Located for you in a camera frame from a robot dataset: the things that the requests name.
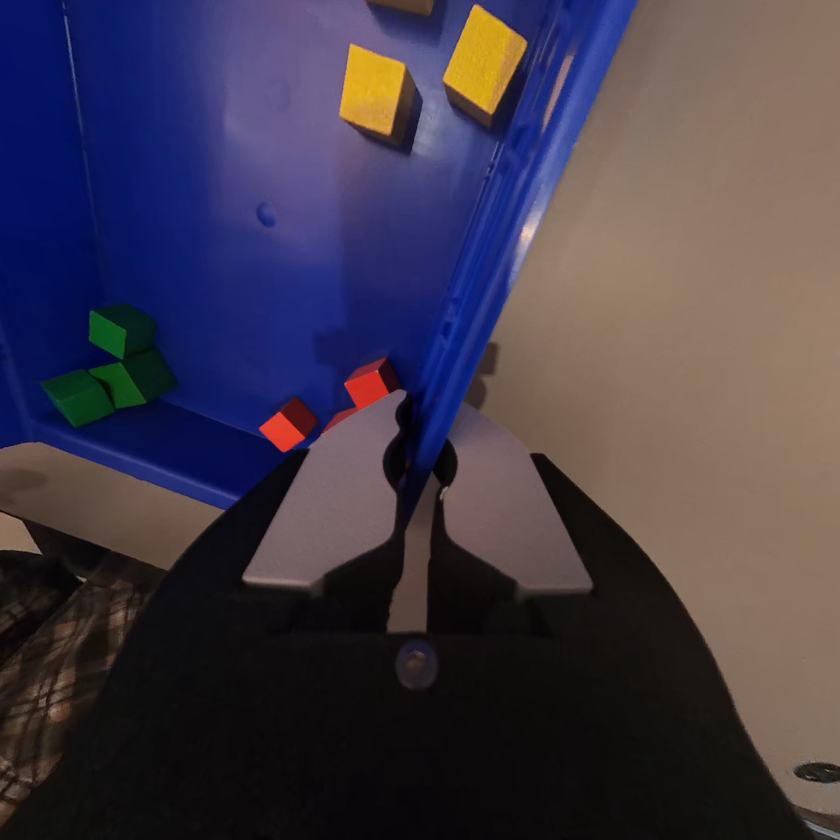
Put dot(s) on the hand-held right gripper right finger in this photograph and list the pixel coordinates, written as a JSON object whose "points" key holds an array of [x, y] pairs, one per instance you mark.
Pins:
{"points": [[505, 512]]}

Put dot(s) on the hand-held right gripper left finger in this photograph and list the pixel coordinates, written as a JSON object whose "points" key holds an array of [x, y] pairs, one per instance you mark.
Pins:
{"points": [[328, 505]]}

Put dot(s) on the blue plastic bin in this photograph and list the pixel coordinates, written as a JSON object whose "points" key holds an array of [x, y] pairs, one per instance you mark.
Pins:
{"points": [[229, 197]]}

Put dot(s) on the red cubes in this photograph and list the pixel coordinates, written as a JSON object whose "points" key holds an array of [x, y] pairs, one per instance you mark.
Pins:
{"points": [[285, 426]]}

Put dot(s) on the round metal table grommet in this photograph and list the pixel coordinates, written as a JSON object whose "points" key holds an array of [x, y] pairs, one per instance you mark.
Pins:
{"points": [[820, 772]]}

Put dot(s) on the yellow wooden cube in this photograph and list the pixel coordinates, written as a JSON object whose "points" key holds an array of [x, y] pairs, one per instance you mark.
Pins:
{"points": [[374, 92], [482, 59]]}

